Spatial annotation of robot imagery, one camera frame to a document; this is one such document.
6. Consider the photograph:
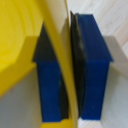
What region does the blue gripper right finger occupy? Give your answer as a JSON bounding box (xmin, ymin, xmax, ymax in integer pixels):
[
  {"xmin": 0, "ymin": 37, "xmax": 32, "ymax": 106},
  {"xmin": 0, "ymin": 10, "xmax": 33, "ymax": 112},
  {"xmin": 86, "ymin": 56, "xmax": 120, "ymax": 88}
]
[{"xmin": 69, "ymin": 11, "xmax": 114, "ymax": 121}]

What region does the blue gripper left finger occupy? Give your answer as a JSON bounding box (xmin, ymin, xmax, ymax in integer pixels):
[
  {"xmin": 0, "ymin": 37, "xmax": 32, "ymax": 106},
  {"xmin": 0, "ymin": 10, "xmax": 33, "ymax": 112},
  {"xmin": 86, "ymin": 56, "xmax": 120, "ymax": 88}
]
[{"xmin": 32, "ymin": 23, "xmax": 70, "ymax": 123}]

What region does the yellow plastic bowl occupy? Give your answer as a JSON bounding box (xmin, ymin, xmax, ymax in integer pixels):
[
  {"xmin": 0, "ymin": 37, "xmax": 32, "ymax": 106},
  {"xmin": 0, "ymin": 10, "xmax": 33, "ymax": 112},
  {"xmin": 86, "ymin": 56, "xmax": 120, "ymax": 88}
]
[{"xmin": 0, "ymin": 0, "xmax": 80, "ymax": 128}]

